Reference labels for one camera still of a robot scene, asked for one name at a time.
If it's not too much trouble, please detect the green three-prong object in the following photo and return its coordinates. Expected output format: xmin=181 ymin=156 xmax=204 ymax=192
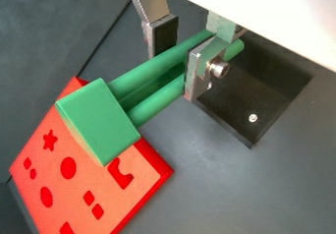
xmin=53 ymin=29 xmax=246 ymax=168

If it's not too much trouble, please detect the red shape-sorter block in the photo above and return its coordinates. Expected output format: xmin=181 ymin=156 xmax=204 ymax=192
xmin=8 ymin=76 xmax=176 ymax=234

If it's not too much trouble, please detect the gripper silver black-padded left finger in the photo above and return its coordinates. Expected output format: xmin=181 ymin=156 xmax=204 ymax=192
xmin=130 ymin=0 xmax=178 ymax=58

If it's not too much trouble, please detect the black curved fixture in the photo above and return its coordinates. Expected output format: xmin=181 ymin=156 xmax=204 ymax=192
xmin=196 ymin=31 xmax=312 ymax=148

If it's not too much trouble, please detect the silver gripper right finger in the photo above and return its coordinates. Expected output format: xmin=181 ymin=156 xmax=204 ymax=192
xmin=184 ymin=12 xmax=246 ymax=101

